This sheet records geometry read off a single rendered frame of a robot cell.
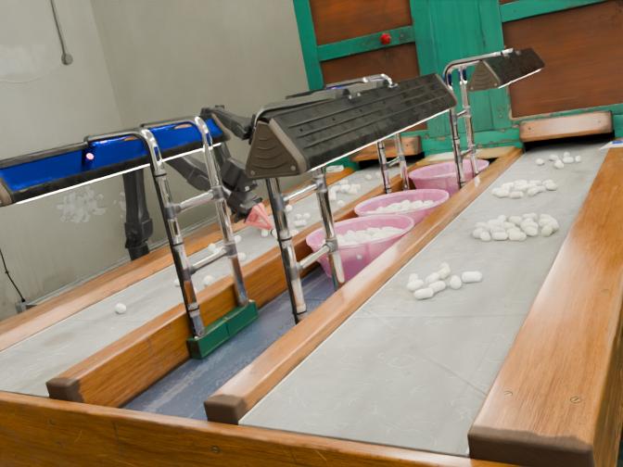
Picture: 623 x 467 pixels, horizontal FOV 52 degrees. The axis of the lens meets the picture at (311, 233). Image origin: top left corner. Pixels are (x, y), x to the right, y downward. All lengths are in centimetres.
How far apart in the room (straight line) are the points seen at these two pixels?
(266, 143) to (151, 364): 57
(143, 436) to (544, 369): 54
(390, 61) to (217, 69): 160
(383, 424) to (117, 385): 52
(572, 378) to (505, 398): 8
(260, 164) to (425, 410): 35
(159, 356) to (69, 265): 284
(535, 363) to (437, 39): 182
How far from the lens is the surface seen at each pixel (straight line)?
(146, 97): 428
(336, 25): 266
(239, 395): 86
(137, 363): 116
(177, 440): 91
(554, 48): 241
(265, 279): 145
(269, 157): 74
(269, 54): 375
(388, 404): 82
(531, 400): 75
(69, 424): 107
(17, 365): 131
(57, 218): 397
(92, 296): 157
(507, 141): 245
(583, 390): 77
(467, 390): 83
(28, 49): 405
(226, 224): 130
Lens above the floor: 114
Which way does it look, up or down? 13 degrees down
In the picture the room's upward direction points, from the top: 11 degrees counter-clockwise
